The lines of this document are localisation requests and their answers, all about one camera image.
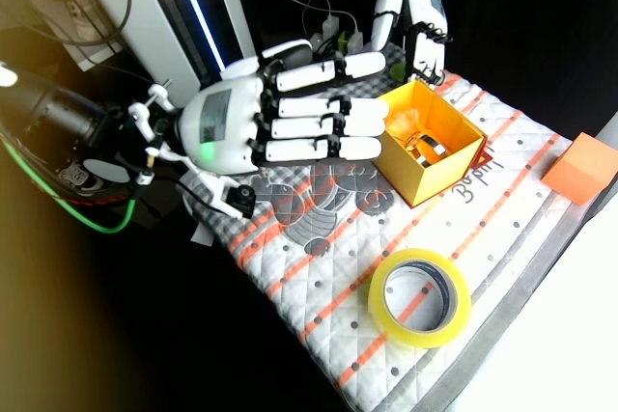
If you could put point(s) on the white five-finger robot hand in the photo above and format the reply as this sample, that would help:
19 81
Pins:
427 2
217 132

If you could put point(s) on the yellow box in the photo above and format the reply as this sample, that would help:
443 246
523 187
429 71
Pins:
434 180

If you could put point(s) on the orange foam block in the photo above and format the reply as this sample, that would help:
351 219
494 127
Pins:
579 171

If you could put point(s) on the green power adapter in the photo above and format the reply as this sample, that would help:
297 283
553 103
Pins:
345 40

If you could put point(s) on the white power adapter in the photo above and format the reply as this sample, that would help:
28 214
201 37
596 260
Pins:
330 26

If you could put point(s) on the white paper tag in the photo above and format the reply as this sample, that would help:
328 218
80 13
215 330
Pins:
203 234

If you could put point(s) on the orange satin lining cloth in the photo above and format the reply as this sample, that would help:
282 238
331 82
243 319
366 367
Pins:
403 125

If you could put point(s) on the white column with blue strip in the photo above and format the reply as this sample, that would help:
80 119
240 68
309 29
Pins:
159 11

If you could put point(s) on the grey quilt with printed bear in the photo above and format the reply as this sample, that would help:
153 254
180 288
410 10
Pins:
386 228

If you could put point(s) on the yellow clear packing tape roll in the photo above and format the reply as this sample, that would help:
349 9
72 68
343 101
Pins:
381 306

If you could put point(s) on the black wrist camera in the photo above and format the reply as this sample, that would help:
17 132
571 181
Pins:
243 199

